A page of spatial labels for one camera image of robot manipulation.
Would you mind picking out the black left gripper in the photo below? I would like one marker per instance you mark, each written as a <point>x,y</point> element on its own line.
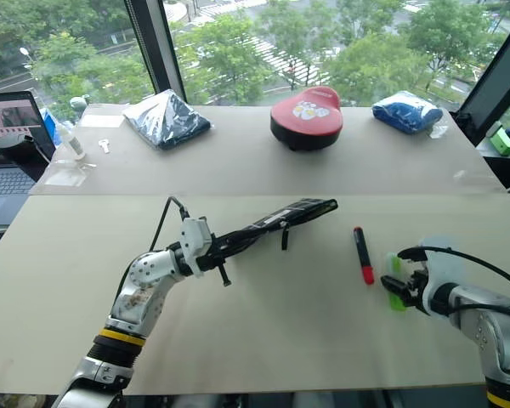
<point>210,257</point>

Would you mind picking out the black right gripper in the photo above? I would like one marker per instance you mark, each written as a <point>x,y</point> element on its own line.
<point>417,289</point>

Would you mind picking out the green highlighter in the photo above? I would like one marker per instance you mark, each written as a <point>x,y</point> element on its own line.
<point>394,304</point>

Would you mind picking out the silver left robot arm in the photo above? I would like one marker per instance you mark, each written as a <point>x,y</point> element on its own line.
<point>144,276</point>

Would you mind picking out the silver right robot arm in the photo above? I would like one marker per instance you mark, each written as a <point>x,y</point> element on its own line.
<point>493,327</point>

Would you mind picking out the red marker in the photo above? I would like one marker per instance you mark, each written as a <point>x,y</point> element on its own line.
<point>362,255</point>

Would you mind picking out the red heart-shaped box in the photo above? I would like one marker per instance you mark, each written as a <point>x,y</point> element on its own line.
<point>306,117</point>

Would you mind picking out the navy cloth in plastic bag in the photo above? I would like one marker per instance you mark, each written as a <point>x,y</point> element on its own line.
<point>170,121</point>

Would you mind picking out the blue cloth in plastic bag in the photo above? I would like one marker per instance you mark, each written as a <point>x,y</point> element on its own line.
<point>406,111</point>

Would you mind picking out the small green box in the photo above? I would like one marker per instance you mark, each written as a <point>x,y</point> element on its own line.
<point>503,142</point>

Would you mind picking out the small white key-shaped piece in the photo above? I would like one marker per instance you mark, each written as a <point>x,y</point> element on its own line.
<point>104,146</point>

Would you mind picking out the white paper sheet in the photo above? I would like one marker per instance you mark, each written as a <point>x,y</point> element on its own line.
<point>101,121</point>

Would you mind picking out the clear acrylic stand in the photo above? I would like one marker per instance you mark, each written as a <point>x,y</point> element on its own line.
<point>70,172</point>

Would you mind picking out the clear spray bottle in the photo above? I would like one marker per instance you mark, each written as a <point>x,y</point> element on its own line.
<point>73,142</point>

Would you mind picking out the open laptop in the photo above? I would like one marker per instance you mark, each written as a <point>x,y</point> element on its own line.
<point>8,170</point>

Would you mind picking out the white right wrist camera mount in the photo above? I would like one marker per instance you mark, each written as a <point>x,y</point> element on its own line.
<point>444,265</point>

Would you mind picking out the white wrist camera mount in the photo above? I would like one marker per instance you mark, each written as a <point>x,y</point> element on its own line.
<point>444,265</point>
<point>193,240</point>

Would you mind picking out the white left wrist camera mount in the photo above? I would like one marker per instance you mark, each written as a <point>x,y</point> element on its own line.
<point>193,240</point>

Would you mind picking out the black slanted window frame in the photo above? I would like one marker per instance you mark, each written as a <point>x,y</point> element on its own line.
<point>493,81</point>

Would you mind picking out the dark window frame post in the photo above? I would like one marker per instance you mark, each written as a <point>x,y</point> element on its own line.
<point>155,47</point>

